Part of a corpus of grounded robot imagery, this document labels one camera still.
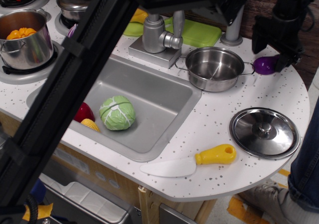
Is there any wooden toy kitchen cabinet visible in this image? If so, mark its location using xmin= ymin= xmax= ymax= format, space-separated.
xmin=0 ymin=111 xmax=217 ymax=224

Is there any yellow handled toy knife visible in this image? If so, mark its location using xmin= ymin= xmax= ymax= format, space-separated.
xmin=140 ymin=144 xmax=237 ymax=178

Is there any red toy pepper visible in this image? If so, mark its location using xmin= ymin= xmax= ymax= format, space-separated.
xmin=73 ymin=102 xmax=95 ymax=122

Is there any orange toy pumpkin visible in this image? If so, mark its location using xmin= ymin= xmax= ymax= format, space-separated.
xmin=6 ymin=27 xmax=37 ymax=40

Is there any black cable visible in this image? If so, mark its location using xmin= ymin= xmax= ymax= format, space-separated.
xmin=23 ymin=194 xmax=40 ymax=224

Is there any grey toy sink basin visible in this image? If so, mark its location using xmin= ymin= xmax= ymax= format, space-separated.
xmin=26 ymin=53 xmax=203 ymax=163

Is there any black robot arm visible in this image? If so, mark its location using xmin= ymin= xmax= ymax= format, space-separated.
xmin=0 ymin=0 xmax=313 ymax=215

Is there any light green toy plate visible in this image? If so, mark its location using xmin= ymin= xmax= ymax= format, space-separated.
xmin=123 ymin=22 xmax=144 ymax=36

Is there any small lidded steel pot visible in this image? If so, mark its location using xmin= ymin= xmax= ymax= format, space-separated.
xmin=56 ymin=0 xmax=91 ymax=22

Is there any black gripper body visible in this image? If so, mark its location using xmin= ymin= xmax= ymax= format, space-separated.
xmin=253 ymin=0 xmax=314 ymax=64

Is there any green cutting board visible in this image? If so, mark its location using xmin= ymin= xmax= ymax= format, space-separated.
xmin=163 ymin=16 xmax=222 ymax=48

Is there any yellow toy corn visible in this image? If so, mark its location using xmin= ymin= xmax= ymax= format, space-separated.
xmin=80 ymin=118 xmax=100 ymax=132

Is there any green toy cabbage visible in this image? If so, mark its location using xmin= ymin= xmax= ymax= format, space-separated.
xmin=99 ymin=96 xmax=136 ymax=131

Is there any tall steel pot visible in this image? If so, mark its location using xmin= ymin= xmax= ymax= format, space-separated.
xmin=0 ymin=9 xmax=54 ymax=70

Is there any grey stove burner front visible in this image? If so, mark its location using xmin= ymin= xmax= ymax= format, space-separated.
xmin=0 ymin=41 xmax=64 ymax=85

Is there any silver toy faucet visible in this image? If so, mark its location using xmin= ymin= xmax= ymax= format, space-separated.
xmin=129 ymin=10 xmax=185 ymax=69

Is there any grey sneaker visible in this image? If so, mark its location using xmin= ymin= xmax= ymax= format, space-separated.
xmin=239 ymin=184 xmax=297 ymax=224

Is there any shallow steel pan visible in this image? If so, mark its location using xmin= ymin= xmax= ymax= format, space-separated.
xmin=173 ymin=47 xmax=246 ymax=93

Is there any purple toy eggplant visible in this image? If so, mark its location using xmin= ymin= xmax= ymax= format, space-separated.
xmin=253 ymin=55 xmax=279 ymax=75

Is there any purple toy onion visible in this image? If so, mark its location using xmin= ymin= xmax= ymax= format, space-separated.
xmin=67 ymin=24 xmax=78 ymax=37

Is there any steel pot lid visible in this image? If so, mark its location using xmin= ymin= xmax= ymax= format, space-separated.
xmin=229 ymin=107 xmax=301 ymax=160

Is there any grey support post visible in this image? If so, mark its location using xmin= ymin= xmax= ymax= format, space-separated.
xmin=220 ymin=6 xmax=244 ymax=47

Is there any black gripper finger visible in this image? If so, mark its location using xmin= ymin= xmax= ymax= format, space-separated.
xmin=275 ymin=53 xmax=295 ymax=72
xmin=252 ymin=31 xmax=269 ymax=54

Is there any yellow toy bell pepper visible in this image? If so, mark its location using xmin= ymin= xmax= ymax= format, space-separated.
xmin=130 ymin=8 xmax=149 ymax=24

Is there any blue jeans leg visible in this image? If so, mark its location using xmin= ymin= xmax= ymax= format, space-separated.
xmin=288 ymin=106 xmax=319 ymax=213

